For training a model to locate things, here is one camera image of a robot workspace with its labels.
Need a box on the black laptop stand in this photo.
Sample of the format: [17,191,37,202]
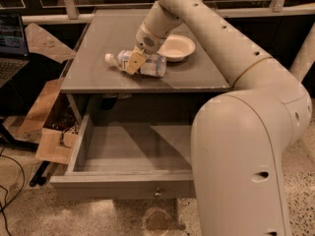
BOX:
[0,119,49,187]

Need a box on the round metal drawer knob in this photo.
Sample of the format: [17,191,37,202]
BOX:
[154,187,162,199]

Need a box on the white paper bowl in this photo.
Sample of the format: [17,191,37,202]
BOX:
[157,34,195,62]

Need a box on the clear blue plastic bottle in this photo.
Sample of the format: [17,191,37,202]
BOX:
[104,50,166,78]

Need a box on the open cardboard box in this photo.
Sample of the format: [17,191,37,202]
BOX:
[19,23,77,164]

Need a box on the black floor cable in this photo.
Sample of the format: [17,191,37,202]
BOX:
[0,145,27,236]

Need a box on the open laptop computer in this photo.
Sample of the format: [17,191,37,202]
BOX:
[0,12,30,88]

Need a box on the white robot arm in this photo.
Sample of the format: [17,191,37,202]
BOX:
[127,0,312,236]

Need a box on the white metal railing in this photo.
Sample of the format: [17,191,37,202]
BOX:
[0,0,315,26]

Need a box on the grey wooden cabinet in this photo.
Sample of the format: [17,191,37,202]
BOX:
[61,9,229,116]

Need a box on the grey open top drawer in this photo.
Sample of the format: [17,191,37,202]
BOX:
[50,93,200,199]

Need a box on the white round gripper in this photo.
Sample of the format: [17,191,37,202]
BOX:
[126,24,166,75]

